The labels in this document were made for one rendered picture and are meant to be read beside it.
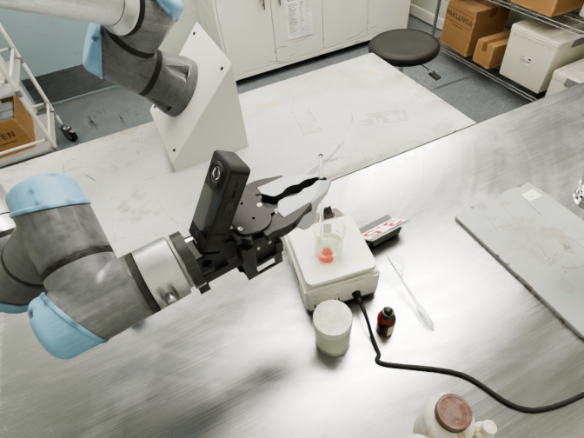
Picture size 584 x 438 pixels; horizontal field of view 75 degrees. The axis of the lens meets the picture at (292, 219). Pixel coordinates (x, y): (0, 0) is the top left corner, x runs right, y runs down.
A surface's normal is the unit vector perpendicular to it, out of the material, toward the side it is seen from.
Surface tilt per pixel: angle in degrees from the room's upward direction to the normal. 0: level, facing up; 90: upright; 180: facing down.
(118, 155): 0
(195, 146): 90
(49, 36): 90
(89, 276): 35
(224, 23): 90
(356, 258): 0
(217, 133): 90
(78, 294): 29
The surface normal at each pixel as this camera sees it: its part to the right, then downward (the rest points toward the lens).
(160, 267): 0.23, -0.26
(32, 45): 0.43, 0.65
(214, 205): -0.75, 0.00
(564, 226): -0.07, -0.66
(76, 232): 0.54, -0.44
